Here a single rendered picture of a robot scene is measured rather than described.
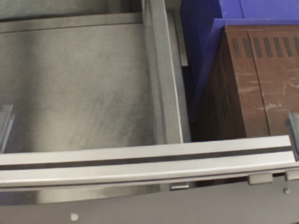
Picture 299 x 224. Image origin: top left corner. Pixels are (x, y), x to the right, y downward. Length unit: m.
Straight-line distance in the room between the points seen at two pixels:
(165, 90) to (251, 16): 0.21
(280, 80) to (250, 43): 0.08
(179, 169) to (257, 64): 0.26
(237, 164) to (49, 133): 0.47
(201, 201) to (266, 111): 0.18
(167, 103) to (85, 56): 0.37
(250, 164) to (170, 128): 0.15
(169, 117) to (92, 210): 0.18
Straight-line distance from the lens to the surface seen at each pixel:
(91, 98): 1.01
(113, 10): 1.19
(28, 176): 0.61
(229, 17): 0.83
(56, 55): 1.07
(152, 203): 0.67
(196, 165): 0.61
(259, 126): 0.74
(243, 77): 0.77
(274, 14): 0.86
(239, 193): 0.69
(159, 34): 0.79
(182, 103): 1.01
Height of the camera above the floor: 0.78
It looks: 25 degrees down
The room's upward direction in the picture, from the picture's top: 174 degrees clockwise
